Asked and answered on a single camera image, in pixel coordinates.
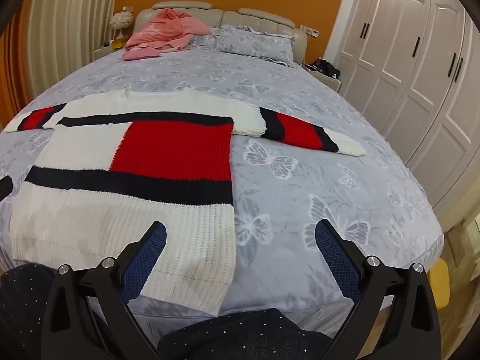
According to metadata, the beige padded bed headboard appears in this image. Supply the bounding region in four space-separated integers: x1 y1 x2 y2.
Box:
134 1 308 64

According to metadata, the pink crumpled garment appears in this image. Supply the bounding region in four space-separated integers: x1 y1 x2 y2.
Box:
125 8 213 53

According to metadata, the white panelled wardrobe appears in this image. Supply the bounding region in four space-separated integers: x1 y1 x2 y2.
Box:
332 0 480 211

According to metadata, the person's right leg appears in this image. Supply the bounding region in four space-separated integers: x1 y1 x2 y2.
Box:
157 307 333 360

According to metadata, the pale pleated curtain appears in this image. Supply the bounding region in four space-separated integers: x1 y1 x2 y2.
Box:
0 0 122 128

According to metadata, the dark clutter on nightstand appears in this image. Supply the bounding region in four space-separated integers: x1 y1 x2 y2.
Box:
305 58 341 80

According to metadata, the grey butterfly print bed sheet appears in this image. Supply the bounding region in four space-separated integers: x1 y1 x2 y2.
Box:
0 26 445 338

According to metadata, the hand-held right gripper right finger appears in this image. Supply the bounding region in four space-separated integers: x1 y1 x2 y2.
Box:
315 218 442 360

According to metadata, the beige nightstand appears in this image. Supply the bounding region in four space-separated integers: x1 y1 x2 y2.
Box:
94 43 127 61
303 62 343 93

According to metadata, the white red navy knit sweater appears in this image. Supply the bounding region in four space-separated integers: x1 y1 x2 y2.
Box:
0 89 367 316

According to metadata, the white feather table lamp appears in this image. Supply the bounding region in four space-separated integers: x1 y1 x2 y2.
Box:
109 6 135 42

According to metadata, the grey butterfly print pillow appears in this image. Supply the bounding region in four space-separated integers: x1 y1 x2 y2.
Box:
214 24 297 69

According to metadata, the small pink cushion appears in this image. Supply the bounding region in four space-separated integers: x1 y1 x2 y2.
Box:
122 47 161 61

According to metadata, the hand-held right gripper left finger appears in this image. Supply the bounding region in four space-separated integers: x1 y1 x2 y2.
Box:
40 220 168 360

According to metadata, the yellow stool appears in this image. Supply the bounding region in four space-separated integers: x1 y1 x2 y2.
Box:
427 259 451 310

